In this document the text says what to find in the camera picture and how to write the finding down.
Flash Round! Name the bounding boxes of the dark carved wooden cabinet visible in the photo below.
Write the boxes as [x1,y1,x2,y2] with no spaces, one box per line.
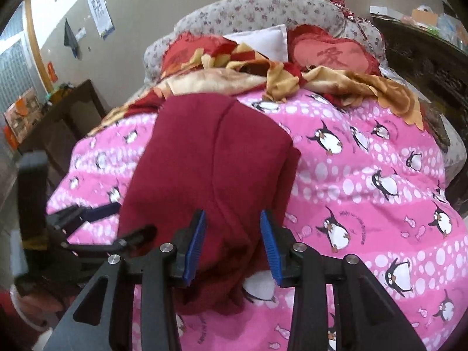
[371,15,468,156]

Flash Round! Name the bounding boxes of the person's left forearm red sleeve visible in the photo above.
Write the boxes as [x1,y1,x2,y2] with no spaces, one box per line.
[0,284,52,351]

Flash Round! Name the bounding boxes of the maroon knit garment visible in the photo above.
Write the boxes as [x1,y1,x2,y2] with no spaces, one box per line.
[118,94,302,317]

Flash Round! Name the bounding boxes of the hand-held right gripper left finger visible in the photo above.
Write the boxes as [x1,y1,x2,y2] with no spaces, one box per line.
[43,209,207,351]

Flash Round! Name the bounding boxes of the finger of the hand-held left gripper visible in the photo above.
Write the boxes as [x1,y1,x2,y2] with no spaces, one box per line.
[47,201,122,239]
[63,225,159,259]

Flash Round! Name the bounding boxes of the red heart-shaped pillow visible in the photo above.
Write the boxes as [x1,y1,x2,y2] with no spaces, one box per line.
[287,25,381,77]

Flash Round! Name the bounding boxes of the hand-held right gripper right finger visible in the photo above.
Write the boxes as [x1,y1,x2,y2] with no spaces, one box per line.
[260,209,427,351]

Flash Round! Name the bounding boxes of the brown cardboard box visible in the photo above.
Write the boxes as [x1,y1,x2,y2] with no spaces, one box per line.
[411,8,438,27]

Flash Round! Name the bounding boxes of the dark cloth on wall hook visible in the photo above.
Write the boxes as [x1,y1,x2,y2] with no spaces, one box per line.
[64,18,80,59]

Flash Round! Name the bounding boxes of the glass block window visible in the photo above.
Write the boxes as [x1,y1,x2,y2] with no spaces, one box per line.
[0,2,38,111]

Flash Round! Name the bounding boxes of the floral padded headboard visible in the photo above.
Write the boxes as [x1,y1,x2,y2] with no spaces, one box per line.
[143,0,387,85]

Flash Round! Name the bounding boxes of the orange cardboard box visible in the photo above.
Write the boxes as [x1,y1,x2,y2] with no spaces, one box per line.
[4,88,41,144]

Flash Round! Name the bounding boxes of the person's left hand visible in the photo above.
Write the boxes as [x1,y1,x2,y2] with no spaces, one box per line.
[21,290,71,314]

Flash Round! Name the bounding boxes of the dark wooden side table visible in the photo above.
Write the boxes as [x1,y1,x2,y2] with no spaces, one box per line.
[18,80,111,191]

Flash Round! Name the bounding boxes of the red and gold blanket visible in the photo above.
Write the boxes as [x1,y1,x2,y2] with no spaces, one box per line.
[88,40,425,136]

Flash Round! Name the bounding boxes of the white pillow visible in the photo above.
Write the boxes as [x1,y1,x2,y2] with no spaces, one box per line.
[223,24,290,61]

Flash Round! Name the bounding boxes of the pink penguin print blanket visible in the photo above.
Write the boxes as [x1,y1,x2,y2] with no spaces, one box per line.
[46,90,462,351]

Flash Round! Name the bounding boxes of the red foil decoration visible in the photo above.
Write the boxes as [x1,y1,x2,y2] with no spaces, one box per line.
[329,0,374,27]

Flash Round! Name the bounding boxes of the white wall calendar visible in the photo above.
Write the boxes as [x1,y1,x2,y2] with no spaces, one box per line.
[88,0,115,40]

